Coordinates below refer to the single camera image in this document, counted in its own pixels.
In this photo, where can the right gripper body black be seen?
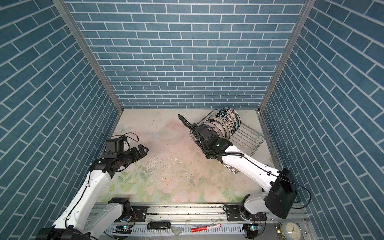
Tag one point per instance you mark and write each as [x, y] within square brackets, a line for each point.
[214, 135]

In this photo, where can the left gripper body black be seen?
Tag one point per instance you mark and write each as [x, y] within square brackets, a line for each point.
[131, 156]

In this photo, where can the metal wire dish rack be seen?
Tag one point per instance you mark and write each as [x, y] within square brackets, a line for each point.
[245, 137]

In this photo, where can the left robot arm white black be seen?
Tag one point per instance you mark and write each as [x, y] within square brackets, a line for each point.
[72, 224]

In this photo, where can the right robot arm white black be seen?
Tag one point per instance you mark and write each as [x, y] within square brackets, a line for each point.
[280, 190]

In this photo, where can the plate in rack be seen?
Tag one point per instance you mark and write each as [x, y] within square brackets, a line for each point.
[231, 123]
[224, 123]
[230, 116]
[234, 114]

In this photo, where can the rear plate in rack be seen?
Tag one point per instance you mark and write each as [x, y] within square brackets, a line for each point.
[234, 114]

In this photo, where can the green led circuit board left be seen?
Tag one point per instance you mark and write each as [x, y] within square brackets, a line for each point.
[123, 230]

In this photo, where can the green led circuit board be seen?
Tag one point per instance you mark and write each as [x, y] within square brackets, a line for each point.
[123, 230]
[251, 231]

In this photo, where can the black remote device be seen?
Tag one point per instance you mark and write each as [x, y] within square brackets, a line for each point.
[159, 225]

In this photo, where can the red marker pen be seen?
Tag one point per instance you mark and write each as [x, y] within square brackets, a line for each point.
[205, 228]

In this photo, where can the green led circuit board right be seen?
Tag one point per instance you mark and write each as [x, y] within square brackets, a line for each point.
[251, 231]

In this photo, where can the round analog clock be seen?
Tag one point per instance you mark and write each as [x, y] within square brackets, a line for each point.
[288, 230]

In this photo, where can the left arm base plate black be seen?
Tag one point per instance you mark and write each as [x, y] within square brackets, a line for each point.
[139, 214]

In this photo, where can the white slotted cable duct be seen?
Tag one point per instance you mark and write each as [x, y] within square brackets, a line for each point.
[179, 230]

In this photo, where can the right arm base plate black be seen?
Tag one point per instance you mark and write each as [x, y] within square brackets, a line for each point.
[235, 213]

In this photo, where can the aluminium mounting rail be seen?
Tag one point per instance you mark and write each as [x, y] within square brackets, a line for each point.
[195, 213]

